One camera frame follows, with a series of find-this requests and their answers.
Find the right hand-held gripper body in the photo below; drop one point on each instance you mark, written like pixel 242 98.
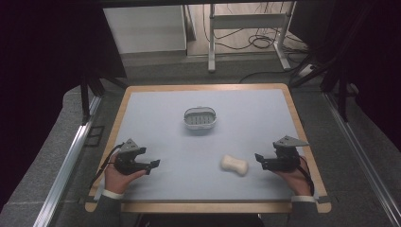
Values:
pixel 285 156

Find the cream soap bar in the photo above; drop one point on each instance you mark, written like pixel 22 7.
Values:
pixel 234 165

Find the white panel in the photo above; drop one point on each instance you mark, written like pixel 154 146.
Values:
pixel 145 28

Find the grey soap dish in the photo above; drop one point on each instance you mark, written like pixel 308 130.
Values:
pixel 200 118

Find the black stand legs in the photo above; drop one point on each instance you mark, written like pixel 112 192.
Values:
pixel 91 91
pixel 339 91

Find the white power strip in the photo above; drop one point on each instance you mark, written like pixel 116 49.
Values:
pixel 306 70

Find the white metal desk frame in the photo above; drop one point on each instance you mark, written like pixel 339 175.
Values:
pixel 249 21

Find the aluminium rail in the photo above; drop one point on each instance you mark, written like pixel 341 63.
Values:
pixel 362 151
pixel 67 160

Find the light blue table mat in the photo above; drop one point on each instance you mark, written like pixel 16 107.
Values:
pixel 201 145

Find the person's right hand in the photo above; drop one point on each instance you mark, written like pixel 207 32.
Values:
pixel 296 179

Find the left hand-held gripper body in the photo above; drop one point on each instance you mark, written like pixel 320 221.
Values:
pixel 126 160

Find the black curtain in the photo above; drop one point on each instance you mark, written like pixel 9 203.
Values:
pixel 47 47
pixel 359 47

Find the person's left hand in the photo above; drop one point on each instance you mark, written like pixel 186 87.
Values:
pixel 116 180

